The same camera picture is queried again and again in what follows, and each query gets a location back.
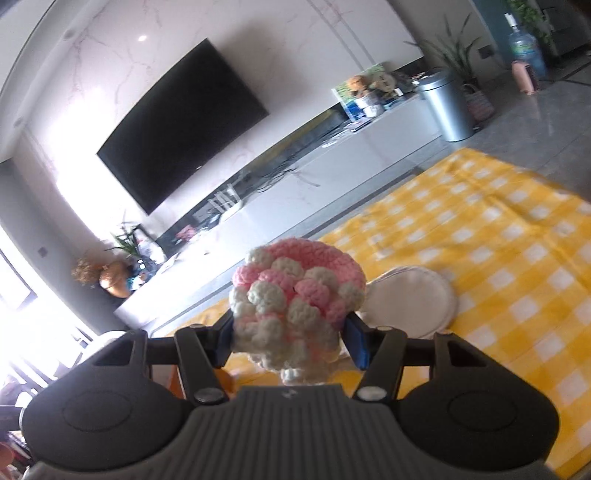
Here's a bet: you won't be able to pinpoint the white marble tv bench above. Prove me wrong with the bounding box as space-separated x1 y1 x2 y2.
115 96 440 331

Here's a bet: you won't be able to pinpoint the silver trash can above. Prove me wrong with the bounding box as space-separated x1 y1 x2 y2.
416 69 475 143

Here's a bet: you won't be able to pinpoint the water bottle dispenser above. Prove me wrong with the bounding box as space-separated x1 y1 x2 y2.
505 12 548 95

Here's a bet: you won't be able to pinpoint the black wall television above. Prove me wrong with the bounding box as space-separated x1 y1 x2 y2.
97 39 269 214

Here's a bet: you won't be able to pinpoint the white round cloth pad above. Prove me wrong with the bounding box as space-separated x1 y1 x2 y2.
358 266 459 339

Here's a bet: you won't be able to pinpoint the golden acorn jar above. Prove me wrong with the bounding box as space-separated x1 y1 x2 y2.
98 260 131 299

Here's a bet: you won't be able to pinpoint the potted plant by bin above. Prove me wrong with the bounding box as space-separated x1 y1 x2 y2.
409 14 495 124

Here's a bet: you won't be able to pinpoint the white wifi router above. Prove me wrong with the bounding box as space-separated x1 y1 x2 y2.
207 184 243 223

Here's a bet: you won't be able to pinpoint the yellow checkered tablecloth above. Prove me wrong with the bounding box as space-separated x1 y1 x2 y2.
165 147 591 480

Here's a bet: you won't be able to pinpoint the green plant in vase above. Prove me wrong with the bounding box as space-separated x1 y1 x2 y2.
107 221 157 279

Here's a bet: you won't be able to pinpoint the pink white crochet toy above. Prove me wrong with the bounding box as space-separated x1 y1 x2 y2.
228 238 367 385

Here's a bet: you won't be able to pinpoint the teddy bear on bench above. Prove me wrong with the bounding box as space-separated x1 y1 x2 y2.
346 75 372 99

